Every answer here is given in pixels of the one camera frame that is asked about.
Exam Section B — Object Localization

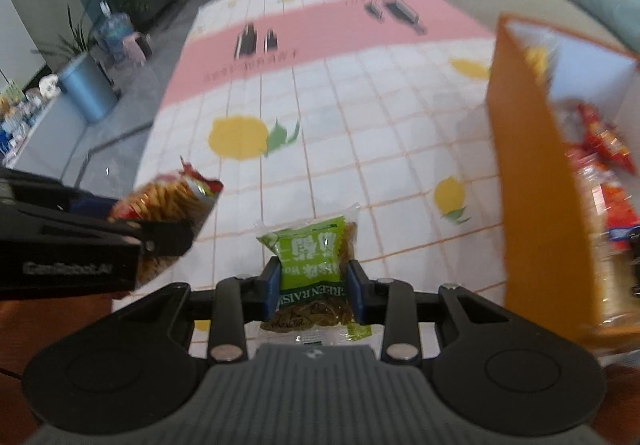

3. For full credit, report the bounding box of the silver pedal trash can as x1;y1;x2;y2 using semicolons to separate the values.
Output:
56;54;119;124

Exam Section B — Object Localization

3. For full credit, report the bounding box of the pink checked printed tablecloth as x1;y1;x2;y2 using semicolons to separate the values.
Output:
110;0;511;361

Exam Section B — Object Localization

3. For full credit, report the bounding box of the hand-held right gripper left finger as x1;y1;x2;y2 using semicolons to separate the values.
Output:
117;257;283;363

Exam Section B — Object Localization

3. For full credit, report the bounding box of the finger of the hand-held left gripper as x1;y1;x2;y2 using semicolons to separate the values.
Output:
69;195;122;220
131;220;195;258

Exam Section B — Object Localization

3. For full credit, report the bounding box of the blue water jug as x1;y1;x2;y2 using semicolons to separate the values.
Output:
96;1;136;62

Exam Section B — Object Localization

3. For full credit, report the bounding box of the white cluttered sideboard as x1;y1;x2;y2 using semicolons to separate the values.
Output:
0;74;67;168

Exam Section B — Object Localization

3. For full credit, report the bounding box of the clear waffle packet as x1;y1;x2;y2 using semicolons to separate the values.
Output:
564;147;640;326

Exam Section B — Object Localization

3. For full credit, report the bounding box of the pink space heater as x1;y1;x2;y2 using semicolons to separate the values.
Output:
121;31;154;66

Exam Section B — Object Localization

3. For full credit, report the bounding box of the orange cardboard box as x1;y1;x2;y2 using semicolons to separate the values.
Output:
486;13;640;352

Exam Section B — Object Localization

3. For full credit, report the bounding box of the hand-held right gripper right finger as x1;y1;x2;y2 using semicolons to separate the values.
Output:
346;259;508;366

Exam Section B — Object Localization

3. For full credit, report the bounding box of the clear crispy sticks packet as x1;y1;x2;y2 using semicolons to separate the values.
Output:
107;156;224;287

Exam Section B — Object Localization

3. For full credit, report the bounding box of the light blue cushion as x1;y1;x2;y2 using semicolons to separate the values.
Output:
574;0;640;42

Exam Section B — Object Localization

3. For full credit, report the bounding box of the potted leafy plant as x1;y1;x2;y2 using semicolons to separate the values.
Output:
30;5;103;73

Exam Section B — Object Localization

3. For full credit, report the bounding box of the green raisin packet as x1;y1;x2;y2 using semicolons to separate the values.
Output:
254;205;375;344

